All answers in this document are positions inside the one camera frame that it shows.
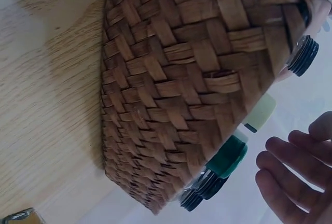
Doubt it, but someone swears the person's right hand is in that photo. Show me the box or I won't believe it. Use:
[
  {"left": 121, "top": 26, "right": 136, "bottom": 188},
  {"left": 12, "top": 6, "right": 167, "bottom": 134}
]
[{"left": 255, "top": 110, "right": 332, "bottom": 224}]

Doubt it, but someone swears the black ribbed cap glass bottle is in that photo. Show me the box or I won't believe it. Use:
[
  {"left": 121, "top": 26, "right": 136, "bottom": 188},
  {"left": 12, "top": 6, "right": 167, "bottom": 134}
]
[
  {"left": 284, "top": 35, "right": 320, "bottom": 78},
  {"left": 178, "top": 187, "right": 204, "bottom": 212},
  {"left": 196, "top": 171, "right": 224, "bottom": 201}
]

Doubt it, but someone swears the cream cap bottle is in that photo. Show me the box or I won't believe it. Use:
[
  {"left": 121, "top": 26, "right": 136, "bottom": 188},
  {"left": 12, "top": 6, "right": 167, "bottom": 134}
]
[{"left": 242, "top": 93, "right": 277, "bottom": 134}]

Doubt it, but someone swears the shiny amber object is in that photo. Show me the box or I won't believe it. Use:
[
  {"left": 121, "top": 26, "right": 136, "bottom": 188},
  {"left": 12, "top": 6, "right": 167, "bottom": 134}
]
[{"left": 4, "top": 207, "right": 46, "bottom": 224}]

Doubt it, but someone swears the green cap bottle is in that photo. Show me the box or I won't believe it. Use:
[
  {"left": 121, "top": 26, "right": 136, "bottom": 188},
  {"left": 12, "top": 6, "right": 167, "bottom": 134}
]
[{"left": 205, "top": 135, "right": 248, "bottom": 179}]

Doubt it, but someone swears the brown woven basket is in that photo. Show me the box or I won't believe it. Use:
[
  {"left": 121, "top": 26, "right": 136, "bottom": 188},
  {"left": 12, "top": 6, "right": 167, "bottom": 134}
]
[{"left": 99, "top": 0, "right": 316, "bottom": 216}]

